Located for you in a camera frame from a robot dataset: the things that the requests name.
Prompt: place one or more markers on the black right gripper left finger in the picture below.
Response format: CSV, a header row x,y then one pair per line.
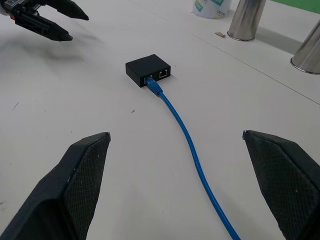
x,y
52,200

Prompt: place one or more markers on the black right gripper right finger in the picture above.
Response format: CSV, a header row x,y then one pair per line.
x,y
290,180

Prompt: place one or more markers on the small black network box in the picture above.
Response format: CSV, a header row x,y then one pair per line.
x,y
146,65

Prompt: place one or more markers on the small brown tape scrap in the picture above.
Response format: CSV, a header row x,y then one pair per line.
x,y
220,34

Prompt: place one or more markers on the white labelled container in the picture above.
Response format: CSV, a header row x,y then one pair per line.
x,y
212,7

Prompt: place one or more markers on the stainless steel cylinder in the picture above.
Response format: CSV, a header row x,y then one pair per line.
x,y
246,20
310,50

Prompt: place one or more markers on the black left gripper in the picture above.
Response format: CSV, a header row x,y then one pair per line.
x,y
27,5

